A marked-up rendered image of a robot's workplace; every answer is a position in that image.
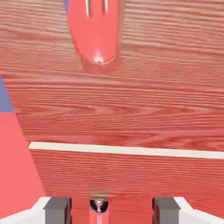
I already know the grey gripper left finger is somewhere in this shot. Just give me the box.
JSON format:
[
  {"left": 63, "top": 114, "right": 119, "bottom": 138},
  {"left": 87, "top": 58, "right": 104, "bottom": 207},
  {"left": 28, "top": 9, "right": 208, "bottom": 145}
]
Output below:
[{"left": 0, "top": 196, "right": 72, "bottom": 224}]

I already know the red wooden cabinet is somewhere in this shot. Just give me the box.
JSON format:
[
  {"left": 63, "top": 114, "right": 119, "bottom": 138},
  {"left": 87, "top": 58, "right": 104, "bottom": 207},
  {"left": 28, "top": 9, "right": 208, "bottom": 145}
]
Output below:
[{"left": 0, "top": 0, "right": 224, "bottom": 224}]

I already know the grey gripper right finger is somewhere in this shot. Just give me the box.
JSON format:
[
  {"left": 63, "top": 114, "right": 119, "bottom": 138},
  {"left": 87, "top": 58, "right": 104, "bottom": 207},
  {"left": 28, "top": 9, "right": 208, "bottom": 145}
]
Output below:
[{"left": 151, "top": 196, "right": 224, "bottom": 224}]

